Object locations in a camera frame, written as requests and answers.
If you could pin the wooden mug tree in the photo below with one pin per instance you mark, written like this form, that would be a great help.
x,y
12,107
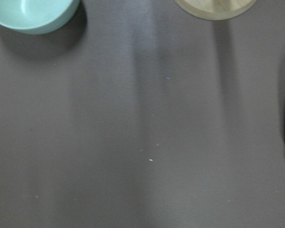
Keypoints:
x,y
215,9

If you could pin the mint green bowl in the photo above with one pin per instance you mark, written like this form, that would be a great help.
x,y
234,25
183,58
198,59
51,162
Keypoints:
x,y
36,16

